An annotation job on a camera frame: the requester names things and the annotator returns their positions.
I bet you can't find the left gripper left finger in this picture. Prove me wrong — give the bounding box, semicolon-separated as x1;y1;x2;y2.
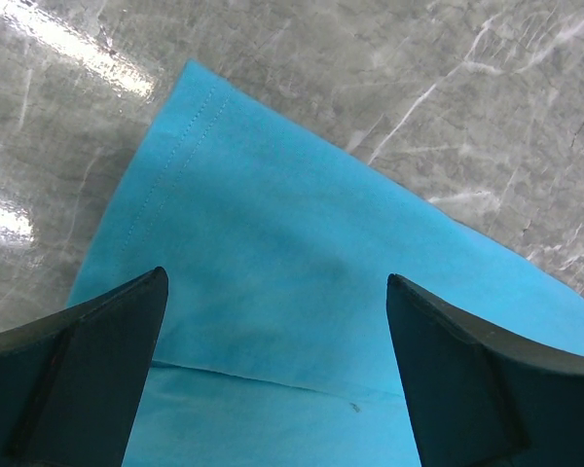
0;268;168;466

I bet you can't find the turquoise t-shirt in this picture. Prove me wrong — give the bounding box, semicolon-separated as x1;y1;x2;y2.
69;62;584;466

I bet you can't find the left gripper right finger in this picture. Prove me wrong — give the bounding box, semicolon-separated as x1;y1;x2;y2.
386;274;584;466

